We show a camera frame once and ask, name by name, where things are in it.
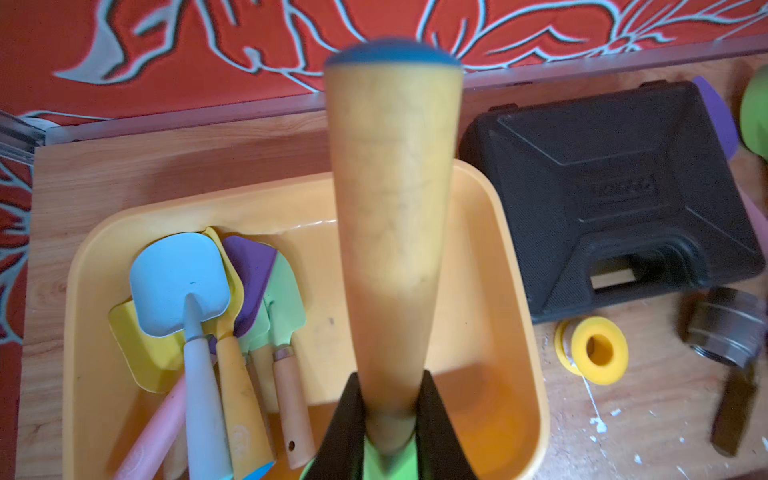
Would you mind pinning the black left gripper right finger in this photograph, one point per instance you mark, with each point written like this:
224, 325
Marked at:
439, 452

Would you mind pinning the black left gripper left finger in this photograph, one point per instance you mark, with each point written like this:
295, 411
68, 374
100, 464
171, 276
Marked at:
342, 451

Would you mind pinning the blue shovel white handle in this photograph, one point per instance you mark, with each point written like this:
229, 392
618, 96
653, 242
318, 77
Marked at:
178, 283

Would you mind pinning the small green shovel wooden handle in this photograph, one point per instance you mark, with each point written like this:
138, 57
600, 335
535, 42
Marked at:
392, 110

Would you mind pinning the purple shovel pink handle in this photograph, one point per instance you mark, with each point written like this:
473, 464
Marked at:
725, 127

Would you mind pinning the light green shovel blade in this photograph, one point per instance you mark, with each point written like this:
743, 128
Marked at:
283, 308

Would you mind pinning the yellow storage box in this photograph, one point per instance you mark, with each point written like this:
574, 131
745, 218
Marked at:
482, 352

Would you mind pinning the purple shovel blade in box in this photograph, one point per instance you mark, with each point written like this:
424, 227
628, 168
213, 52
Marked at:
253, 262

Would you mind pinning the yellow tape roll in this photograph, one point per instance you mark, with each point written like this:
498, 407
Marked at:
593, 348

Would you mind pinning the black plastic tool case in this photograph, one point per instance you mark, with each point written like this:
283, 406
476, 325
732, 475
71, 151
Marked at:
615, 197

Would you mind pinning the pink handle in box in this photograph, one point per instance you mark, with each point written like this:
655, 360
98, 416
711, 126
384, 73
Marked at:
151, 447

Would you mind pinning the yellow shovel yellow handle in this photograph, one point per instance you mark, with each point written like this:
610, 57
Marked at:
157, 363

